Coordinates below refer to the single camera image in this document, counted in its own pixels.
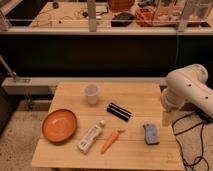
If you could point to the black whiteboard eraser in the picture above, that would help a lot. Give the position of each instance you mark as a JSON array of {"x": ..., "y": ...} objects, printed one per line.
[{"x": 119, "y": 111}]

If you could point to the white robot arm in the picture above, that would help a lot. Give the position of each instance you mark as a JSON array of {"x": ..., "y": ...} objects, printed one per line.
[{"x": 188, "y": 84}]

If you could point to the white ceramic cup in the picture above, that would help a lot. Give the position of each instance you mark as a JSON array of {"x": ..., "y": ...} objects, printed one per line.
[{"x": 91, "y": 93}]

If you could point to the orange toy carrot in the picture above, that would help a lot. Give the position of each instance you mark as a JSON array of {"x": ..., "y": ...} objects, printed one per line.
[{"x": 110, "y": 140}]

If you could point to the white tube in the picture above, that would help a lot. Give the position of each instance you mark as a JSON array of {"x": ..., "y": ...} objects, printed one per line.
[{"x": 90, "y": 137}]

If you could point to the orange bowl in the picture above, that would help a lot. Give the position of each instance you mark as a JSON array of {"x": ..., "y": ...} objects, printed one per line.
[{"x": 59, "y": 125}]

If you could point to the blue sponge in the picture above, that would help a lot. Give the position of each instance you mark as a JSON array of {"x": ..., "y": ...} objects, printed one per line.
[{"x": 151, "y": 135}]

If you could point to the black bag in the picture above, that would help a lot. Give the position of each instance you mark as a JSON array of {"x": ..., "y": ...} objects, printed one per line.
[{"x": 122, "y": 19}]

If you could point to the grey metal post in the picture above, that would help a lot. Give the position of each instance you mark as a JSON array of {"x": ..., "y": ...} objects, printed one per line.
[{"x": 91, "y": 5}]

